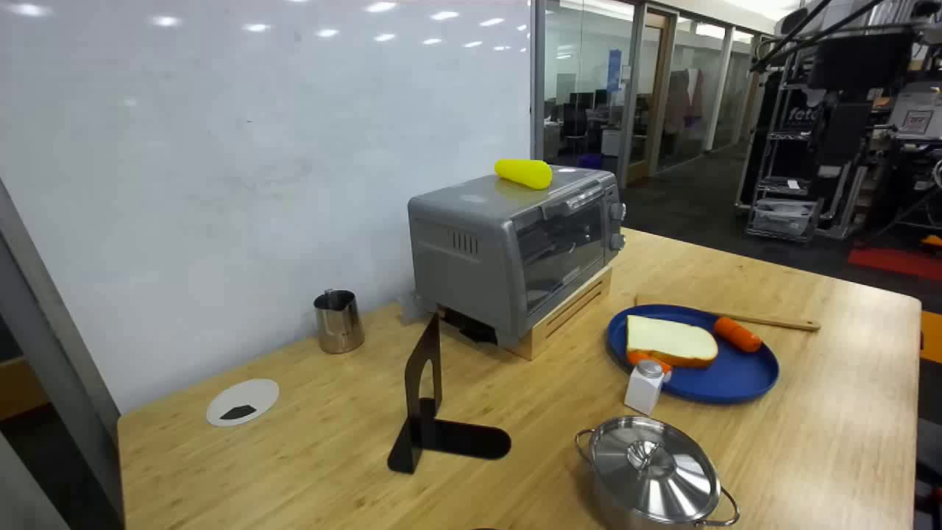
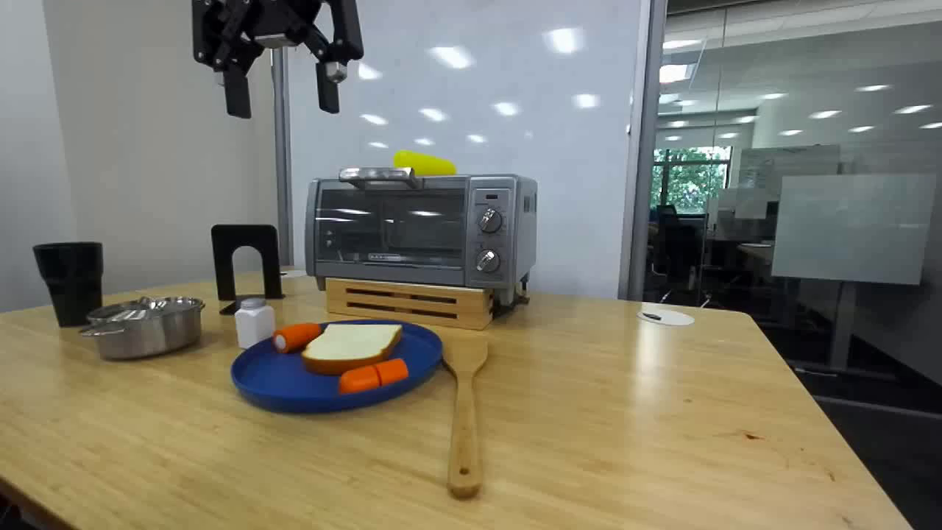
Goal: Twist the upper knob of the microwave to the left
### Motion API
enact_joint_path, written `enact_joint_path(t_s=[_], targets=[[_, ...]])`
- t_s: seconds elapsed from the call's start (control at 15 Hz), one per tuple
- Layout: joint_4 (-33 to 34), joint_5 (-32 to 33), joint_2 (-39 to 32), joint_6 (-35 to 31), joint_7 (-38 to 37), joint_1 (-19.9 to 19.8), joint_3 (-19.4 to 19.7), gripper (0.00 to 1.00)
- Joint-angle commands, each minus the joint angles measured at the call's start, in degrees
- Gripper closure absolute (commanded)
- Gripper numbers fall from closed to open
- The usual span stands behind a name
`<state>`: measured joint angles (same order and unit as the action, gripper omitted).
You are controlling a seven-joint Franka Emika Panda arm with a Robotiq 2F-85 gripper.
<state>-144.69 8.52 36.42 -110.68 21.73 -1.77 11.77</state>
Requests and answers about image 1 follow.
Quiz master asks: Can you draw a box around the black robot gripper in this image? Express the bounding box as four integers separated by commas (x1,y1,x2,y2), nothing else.
810,30,879,96

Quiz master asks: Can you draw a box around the white box with marker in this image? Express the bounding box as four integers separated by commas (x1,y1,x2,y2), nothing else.
887,82,942,142

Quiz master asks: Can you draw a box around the metal equipment rack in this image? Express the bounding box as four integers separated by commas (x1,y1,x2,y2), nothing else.
735,55,887,245

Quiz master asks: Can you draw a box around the red floor mat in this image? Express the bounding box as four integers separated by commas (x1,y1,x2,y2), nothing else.
847,245,942,285

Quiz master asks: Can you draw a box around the thin wooden stick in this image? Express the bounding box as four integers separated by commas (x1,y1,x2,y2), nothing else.
631,291,820,336

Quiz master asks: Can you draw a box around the orange toy carrot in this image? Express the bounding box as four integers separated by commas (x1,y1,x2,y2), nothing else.
711,316,766,357

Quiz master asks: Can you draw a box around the toy bread slice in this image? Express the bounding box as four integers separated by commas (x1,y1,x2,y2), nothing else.
625,311,722,370

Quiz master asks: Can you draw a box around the blue plate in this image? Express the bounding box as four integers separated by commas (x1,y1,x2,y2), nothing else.
604,304,784,406

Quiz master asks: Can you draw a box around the yellow toy corn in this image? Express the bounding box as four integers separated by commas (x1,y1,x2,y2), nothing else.
492,155,555,192

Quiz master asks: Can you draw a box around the wooden oven base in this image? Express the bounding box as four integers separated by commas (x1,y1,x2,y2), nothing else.
498,267,614,361

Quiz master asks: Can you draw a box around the grey toaster oven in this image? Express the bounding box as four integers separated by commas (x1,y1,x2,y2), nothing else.
407,166,631,348

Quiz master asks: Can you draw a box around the steel pot lid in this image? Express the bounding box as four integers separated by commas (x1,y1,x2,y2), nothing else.
585,414,725,523

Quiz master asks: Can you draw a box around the steel pot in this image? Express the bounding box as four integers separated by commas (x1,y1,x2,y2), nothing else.
572,428,742,530

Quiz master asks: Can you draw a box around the black folding stand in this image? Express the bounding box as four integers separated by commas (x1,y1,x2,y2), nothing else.
386,308,514,478

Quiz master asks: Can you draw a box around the steel cup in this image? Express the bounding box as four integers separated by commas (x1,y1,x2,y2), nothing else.
311,288,369,357

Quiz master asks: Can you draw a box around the large whiteboard panel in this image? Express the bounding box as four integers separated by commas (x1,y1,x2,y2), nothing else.
0,0,539,414

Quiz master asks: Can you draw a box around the white cable grommet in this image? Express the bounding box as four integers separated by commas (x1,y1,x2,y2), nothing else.
202,378,282,429

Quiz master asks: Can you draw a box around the grey whiteboard frame post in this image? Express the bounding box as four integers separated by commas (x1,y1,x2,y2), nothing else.
0,182,127,523

